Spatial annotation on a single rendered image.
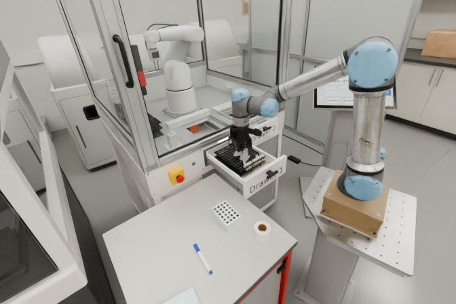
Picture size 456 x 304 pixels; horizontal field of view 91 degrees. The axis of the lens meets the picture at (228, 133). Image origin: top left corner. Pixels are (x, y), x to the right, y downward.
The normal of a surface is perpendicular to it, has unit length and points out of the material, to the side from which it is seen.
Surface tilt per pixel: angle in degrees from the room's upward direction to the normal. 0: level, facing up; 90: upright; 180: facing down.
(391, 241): 0
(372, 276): 0
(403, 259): 0
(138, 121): 90
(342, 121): 90
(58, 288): 90
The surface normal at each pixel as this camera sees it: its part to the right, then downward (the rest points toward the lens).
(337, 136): -0.17, 0.50
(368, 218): -0.60, 0.42
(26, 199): 0.63, 0.36
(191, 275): -0.05, -0.87
